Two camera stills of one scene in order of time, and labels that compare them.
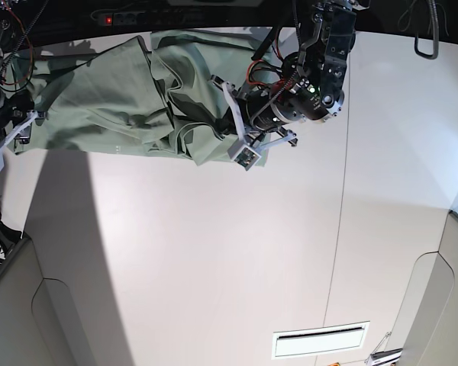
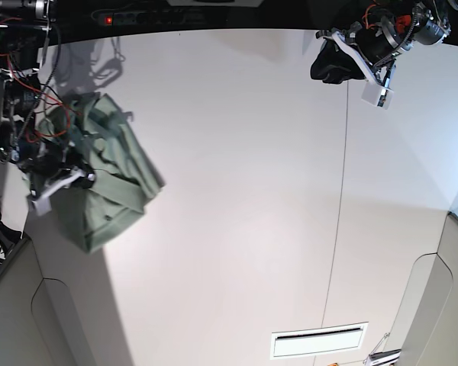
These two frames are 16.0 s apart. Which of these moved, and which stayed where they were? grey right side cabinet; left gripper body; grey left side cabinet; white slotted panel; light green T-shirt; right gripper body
Moved: left gripper body; light green T-shirt; right gripper body
Stayed: grey left side cabinet; grey right side cabinet; white slotted panel
